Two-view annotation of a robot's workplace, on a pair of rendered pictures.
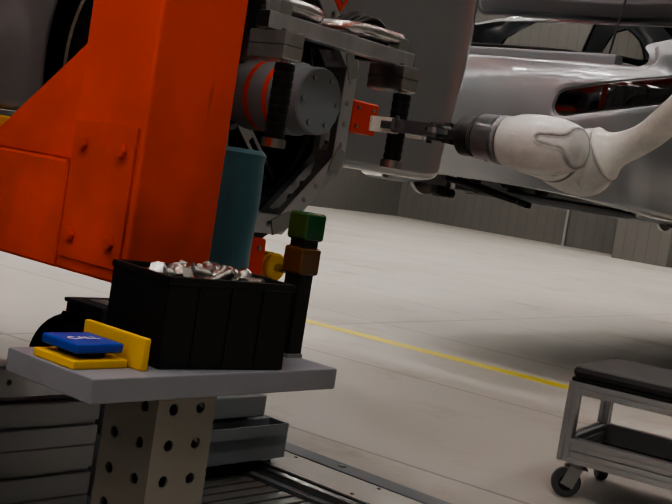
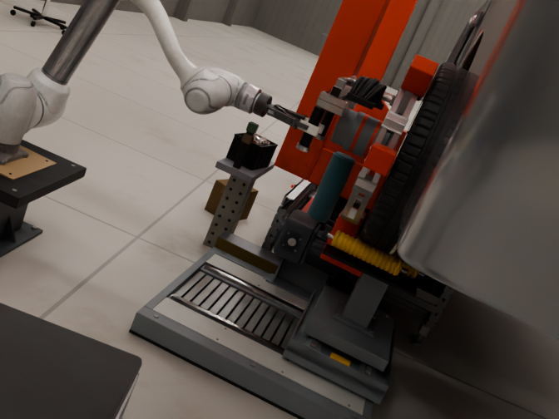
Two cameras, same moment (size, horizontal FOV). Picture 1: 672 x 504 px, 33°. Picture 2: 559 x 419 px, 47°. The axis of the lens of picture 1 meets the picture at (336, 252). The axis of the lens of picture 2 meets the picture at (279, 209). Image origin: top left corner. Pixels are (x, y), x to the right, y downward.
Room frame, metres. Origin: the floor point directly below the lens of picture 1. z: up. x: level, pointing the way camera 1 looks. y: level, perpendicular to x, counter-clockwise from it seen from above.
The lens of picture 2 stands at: (3.98, -1.20, 1.14)
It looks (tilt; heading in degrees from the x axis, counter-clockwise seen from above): 16 degrees down; 147
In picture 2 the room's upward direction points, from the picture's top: 23 degrees clockwise
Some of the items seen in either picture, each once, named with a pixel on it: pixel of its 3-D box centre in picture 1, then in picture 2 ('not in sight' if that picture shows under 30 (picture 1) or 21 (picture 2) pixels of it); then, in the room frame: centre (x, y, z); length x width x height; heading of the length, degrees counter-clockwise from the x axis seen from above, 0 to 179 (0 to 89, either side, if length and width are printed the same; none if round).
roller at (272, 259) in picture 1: (235, 257); (367, 253); (2.42, 0.21, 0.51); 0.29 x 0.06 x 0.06; 50
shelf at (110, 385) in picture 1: (183, 369); (247, 165); (1.48, 0.17, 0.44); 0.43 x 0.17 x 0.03; 140
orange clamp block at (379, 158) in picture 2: (352, 116); (379, 158); (2.51, 0.01, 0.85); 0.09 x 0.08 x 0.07; 140
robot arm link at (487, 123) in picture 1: (492, 138); (249, 98); (2.11, -0.25, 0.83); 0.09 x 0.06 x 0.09; 140
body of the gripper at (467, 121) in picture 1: (460, 135); (269, 108); (2.15, -0.20, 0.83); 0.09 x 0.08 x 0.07; 50
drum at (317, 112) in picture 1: (280, 97); (365, 136); (2.22, 0.15, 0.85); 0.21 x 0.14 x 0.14; 50
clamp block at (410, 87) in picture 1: (393, 77); (332, 102); (2.27, -0.06, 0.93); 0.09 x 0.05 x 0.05; 50
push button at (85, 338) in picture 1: (82, 346); not in sight; (1.35, 0.28, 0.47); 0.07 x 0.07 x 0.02; 50
